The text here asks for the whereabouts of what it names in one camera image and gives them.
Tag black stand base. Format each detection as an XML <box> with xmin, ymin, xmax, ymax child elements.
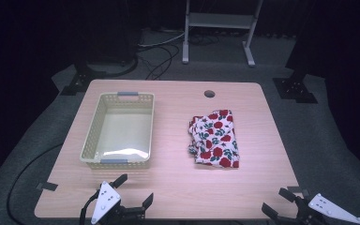
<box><xmin>59</xmin><ymin>62</ymin><xmax>107</xmax><ymax>97</ymax></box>
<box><xmin>272</xmin><ymin>69</ymin><xmax>319</xmax><ymax>104</ymax></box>

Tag black floor cable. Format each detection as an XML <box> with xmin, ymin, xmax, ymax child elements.
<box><xmin>7</xmin><ymin>142</ymin><xmax>64</xmax><ymax>225</ymax></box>

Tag red floral white cloth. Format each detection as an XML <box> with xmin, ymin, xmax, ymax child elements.
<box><xmin>187</xmin><ymin>109</ymin><xmax>241</xmax><ymax>169</ymax></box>

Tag grey tape tab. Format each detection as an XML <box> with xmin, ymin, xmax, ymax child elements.
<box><xmin>287</xmin><ymin>186</ymin><xmax>310</xmax><ymax>198</ymax></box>
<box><xmin>36</xmin><ymin>182</ymin><xmax>59</xmax><ymax>192</ymax></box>

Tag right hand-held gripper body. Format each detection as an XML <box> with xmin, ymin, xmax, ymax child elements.
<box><xmin>275</xmin><ymin>192</ymin><xmax>360</xmax><ymax>225</ymax></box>

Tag cream plastic basket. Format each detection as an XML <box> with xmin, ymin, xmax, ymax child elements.
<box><xmin>80</xmin><ymin>91</ymin><xmax>156</xmax><ymax>171</ymax></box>

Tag white floor cable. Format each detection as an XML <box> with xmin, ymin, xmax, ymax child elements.
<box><xmin>137</xmin><ymin>31</ymin><xmax>186</xmax><ymax>49</ymax></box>

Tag white metal stand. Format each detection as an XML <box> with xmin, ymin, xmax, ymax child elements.
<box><xmin>181</xmin><ymin>0</ymin><xmax>263</xmax><ymax>68</ymax></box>

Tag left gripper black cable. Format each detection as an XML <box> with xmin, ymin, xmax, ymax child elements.
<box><xmin>80</xmin><ymin>189</ymin><xmax>101</xmax><ymax>225</ymax></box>

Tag thin black floor cables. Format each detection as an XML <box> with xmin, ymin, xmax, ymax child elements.
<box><xmin>137</xmin><ymin>43</ymin><xmax>182</xmax><ymax>81</ymax></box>

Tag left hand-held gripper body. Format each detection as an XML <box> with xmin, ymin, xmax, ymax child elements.
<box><xmin>90</xmin><ymin>181</ymin><xmax>146</xmax><ymax>225</ymax></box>

